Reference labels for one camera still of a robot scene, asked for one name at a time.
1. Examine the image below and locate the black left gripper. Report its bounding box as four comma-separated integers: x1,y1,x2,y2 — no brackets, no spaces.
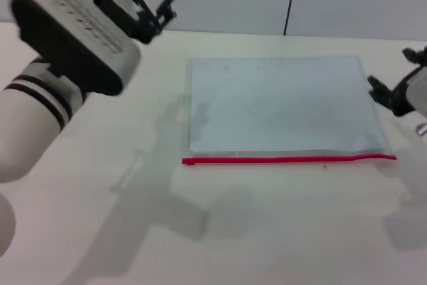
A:
85,0,179,45

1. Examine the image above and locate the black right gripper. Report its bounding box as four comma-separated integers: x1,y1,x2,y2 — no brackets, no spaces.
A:
366,45,427,118

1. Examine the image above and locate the clear document bag red zip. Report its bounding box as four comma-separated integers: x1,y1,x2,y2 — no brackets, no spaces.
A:
181,55,398,167

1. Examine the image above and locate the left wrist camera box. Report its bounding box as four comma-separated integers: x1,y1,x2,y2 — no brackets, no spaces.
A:
9,0,142,97

